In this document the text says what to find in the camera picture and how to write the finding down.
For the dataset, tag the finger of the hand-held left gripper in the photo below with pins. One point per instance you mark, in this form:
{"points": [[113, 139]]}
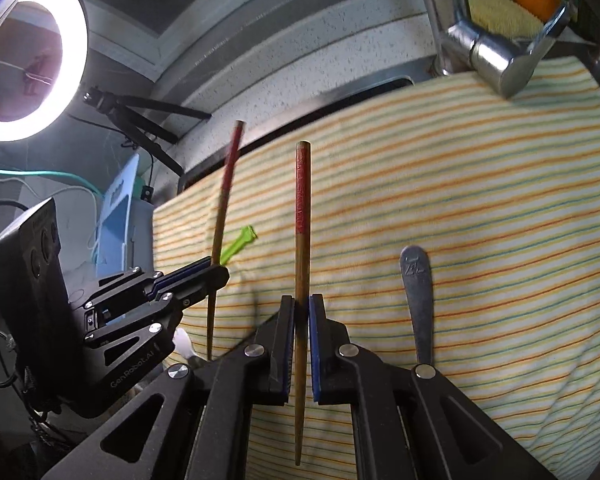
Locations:
{"points": [[145, 280], [200, 285]]}

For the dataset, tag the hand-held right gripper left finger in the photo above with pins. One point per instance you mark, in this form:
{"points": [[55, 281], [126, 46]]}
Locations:
{"points": [[289, 340]]}

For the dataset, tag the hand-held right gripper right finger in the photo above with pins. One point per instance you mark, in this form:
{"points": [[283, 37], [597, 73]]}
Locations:
{"points": [[316, 345]]}

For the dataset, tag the red-tipped wooden chopstick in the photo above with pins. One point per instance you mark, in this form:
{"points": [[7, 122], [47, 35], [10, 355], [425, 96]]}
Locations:
{"points": [[302, 240], [227, 185]]}

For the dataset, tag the green plastic spoon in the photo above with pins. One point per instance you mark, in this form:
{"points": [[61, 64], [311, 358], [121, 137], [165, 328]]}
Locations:
{"points": [[237, 245]]}

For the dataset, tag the white ceramic spoon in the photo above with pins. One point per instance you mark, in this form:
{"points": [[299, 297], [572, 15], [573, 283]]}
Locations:
{"points": [[182, 342]]}

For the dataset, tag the blue plastic dish rack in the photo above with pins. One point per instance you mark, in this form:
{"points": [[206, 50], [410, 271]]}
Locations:
{"points": [[117, 210]]}

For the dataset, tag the metal fork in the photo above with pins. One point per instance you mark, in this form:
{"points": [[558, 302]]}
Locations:
{"points": [[417, 300]]}

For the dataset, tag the black tripod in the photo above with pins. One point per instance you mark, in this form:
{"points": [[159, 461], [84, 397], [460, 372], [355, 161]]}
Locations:
{"points": [[145, 130]]}

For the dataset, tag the striped yellow cloth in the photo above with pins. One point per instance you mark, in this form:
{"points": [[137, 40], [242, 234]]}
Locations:
{"points": [[480, 210]]}

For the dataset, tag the chrome faucet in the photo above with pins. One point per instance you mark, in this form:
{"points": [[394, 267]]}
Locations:
{"points": [[490, 55]]}

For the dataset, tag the yellow sponge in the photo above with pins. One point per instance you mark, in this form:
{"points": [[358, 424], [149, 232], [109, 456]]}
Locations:
{"points": [[500, 15]]}

